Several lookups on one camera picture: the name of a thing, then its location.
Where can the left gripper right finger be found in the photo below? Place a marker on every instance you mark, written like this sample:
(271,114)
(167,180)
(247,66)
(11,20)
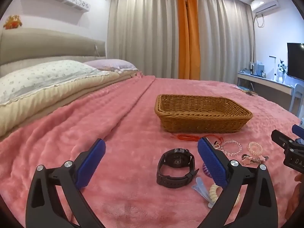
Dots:
(259,206)

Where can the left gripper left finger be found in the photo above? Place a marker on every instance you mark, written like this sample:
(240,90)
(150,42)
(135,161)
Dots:
(44,207)

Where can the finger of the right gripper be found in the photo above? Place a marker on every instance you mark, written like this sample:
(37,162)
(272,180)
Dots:
(281,139)
(299,131)

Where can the light blue hair clip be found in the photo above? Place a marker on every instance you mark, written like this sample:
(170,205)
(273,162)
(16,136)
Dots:
(201,189)

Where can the black wrist watch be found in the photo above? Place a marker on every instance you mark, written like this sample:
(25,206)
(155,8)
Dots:
(177,158)

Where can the silver butterfly hair clip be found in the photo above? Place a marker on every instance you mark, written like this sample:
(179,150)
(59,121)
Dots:
(218,145)

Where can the right hand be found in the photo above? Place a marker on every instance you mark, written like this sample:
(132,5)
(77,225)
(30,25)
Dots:
(294,200)

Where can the white chair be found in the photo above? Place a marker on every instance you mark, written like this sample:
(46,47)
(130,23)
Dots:
(297,92)

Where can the white desk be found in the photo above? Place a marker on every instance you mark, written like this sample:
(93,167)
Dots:
(265,82)

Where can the small items on bed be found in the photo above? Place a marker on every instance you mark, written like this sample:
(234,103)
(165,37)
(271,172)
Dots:
(246,91)

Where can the black television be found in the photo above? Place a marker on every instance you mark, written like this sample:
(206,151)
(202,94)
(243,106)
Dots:
(295,60)

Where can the cream quilt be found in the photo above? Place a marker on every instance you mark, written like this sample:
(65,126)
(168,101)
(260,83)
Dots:
(27,109)

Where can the brown wicker basket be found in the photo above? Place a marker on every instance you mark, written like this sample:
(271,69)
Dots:
(200,114)

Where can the pink fleece blanket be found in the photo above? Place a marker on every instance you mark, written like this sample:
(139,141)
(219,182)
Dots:
(123,191)

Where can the white floral pillow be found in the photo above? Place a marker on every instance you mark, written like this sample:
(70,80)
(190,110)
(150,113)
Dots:
(30,80)

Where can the white air conditioner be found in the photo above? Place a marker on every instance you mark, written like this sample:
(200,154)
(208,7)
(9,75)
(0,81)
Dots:
(262,6)

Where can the orange curtain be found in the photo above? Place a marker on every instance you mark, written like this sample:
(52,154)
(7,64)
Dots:
(189,40)

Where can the lilac pillow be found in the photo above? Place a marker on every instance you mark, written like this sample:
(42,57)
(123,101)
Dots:
(115,65)

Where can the beige upholstered headboard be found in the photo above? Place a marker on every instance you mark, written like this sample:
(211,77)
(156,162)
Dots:
(25,47)

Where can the grey curtain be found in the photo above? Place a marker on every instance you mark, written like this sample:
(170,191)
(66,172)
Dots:
(146,34)

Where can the orange plush toy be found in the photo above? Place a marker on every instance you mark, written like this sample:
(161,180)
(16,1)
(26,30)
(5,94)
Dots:
(12,22)

